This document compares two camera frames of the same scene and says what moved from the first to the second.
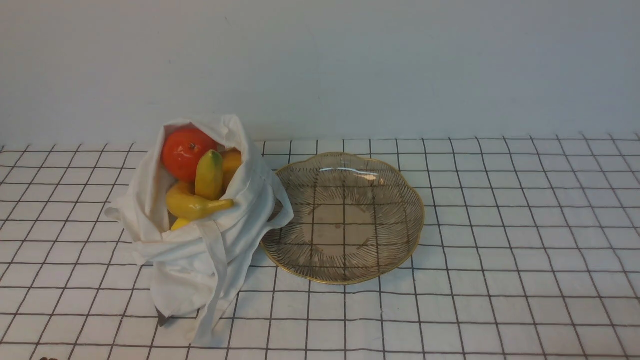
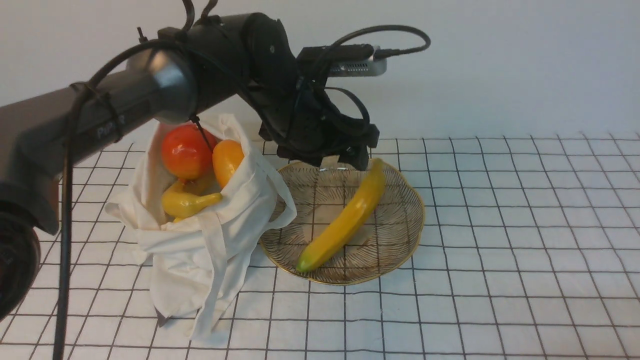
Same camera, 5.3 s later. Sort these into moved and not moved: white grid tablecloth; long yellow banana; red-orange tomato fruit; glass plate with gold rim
Moved: long yellow banana
Not moved: red-orange tomato fruit; glass plate with gold rim; white grid tablecloth
